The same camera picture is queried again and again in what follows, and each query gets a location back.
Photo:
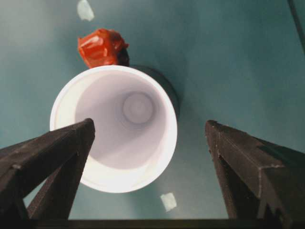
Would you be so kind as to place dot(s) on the white paper cup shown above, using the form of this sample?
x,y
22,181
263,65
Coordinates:
x,y
133,107

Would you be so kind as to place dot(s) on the blue-green table cloth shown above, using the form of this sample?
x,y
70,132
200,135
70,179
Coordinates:
x,y
238,71

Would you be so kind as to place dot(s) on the square white paper scrap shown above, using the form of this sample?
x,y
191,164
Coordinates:
x,y
168,202

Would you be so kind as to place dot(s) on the rounded white paper scrap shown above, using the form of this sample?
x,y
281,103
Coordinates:
x,y
85,9

